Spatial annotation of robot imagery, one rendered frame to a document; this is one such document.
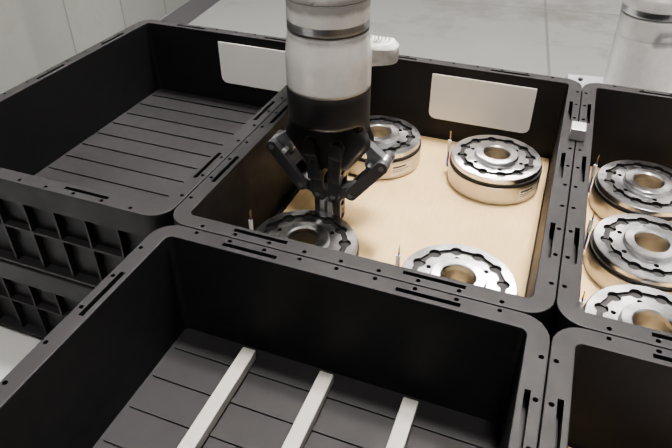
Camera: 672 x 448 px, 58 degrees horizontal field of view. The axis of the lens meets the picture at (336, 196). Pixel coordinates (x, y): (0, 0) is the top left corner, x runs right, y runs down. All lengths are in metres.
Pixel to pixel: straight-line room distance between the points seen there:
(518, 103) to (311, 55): 0.34
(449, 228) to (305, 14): 0.28
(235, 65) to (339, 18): 0.40
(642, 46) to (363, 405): 0.64
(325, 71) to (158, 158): 0.34
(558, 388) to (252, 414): 0.22
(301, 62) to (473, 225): 0.26
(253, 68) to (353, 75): 0.37
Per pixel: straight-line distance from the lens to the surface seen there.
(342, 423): 0.48
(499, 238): 0.65
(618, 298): 0.58
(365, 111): 0.55
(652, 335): 0.45
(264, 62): 0.85
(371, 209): 0.67
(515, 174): 0.70
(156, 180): 0.75
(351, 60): 0.51
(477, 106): 0.78
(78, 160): 0.82
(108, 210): 0.54
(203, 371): 0.52
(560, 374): 0.40
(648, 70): 0.96
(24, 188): 0.60
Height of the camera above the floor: 1.22
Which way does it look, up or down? 35 degrees down
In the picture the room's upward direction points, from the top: straight up
